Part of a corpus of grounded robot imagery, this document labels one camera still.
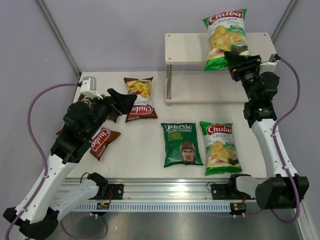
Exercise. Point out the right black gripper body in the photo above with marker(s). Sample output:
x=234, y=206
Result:
x=248, y=75

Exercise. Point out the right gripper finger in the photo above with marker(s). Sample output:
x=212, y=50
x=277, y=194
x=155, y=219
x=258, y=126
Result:
x=254, y=60
x=236, y=62

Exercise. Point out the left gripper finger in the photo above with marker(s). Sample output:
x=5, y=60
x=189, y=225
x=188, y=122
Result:
x=116, y=95
x=125, y=103

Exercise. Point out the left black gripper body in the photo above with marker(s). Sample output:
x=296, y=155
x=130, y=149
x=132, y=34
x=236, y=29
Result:
x=109, y=108

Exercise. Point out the green Chuba cassava chips bag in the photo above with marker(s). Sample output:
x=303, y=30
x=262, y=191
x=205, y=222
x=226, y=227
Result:
x=226, y=33

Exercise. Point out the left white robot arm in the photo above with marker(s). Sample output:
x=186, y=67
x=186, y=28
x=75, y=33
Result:
x=38, y=215

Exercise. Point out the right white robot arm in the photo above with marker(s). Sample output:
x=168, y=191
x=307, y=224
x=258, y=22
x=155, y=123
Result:
x=283, y=187

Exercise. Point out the brown Chuba cassava chips bag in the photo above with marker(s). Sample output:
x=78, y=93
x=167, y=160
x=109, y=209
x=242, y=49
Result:
x=143, y=107

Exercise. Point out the white two-tier wooden shelf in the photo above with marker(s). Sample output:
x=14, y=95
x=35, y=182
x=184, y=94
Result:
x=196, y=86

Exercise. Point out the dark green Real chips bag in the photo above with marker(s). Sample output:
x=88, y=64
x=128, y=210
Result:
x=181, y=144

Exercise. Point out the brown Kettle sea salt bag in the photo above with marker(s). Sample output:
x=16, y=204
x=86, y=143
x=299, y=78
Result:
x=90, y=103

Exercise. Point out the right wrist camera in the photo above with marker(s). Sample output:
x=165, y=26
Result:
x=270, y=65

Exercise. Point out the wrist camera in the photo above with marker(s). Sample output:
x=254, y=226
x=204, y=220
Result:
x=270, y=65
x=88, y=87

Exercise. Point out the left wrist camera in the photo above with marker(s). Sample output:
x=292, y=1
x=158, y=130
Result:
x=88, y=87

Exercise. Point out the right aluminium frame post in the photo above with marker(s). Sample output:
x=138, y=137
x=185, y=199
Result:
x=283, y=20

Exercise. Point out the aluminium frame post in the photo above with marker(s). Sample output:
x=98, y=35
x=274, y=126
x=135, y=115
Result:
x=283, y=20
x=44, y=9

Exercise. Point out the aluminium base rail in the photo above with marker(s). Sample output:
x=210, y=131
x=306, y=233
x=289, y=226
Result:
x=152, y=196

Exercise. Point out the left aluminium frame post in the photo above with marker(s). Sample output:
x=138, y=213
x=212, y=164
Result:
x=44, y=9

